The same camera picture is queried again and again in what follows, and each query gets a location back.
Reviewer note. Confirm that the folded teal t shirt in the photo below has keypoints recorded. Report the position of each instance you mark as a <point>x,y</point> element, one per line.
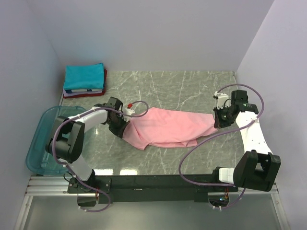
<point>90,77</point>

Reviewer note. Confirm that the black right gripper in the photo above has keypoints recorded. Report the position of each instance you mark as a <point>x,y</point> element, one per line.
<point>219,123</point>

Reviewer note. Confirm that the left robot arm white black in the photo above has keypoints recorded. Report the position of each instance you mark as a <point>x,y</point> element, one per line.
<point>67,135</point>

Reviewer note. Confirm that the pink t shirt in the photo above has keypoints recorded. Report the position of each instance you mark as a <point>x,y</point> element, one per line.
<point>168,129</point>

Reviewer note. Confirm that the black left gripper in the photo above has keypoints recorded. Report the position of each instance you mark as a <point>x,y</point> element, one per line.
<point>119,132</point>

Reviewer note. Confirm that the folded dark red t shirt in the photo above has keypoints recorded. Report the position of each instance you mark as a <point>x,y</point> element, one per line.
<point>92,95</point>

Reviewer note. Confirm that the folded navy t shirt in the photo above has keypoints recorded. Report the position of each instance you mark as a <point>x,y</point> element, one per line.
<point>77,91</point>

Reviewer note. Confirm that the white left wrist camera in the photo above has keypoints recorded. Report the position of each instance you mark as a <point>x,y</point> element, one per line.
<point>128,110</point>

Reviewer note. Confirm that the folded white t shirt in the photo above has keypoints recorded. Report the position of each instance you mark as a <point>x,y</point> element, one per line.
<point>71,93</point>

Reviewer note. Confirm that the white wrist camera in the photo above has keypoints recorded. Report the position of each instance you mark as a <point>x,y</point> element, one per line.
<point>223,100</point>
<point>128,110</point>

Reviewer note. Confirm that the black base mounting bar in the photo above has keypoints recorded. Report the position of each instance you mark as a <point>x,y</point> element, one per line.
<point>147,188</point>

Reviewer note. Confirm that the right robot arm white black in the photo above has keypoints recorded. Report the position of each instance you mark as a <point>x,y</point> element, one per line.
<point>258,167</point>

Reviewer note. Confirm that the aluminium extrusion rail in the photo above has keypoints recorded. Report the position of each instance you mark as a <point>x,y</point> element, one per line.
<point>57,186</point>

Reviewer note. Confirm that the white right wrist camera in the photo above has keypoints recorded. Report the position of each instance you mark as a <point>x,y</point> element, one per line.
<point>223,100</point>

